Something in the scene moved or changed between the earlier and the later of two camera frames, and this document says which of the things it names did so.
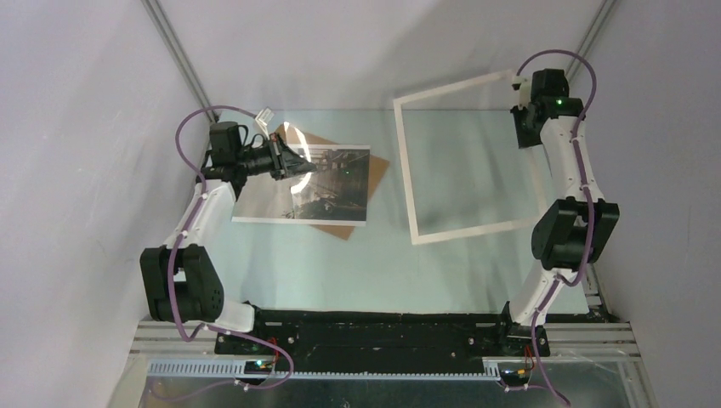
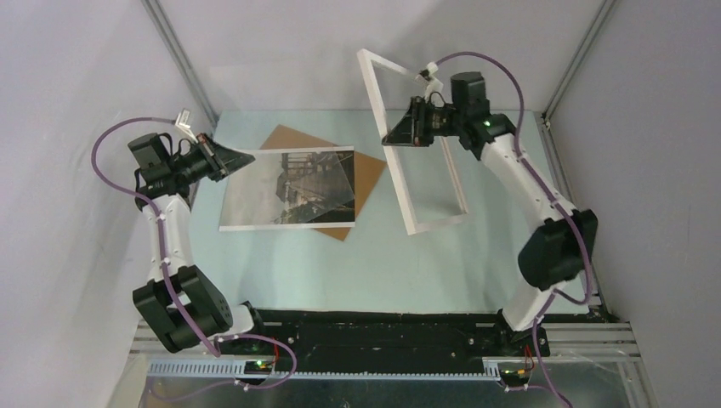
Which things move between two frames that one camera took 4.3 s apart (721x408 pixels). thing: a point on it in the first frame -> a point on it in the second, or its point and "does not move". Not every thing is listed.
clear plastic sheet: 295,138 -> 309,185
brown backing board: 295,137 does not move
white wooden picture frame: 416,238 -> 412,226
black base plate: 383,339 does not move
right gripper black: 524,140 -> 410,132
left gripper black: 285,162 -> 221,161
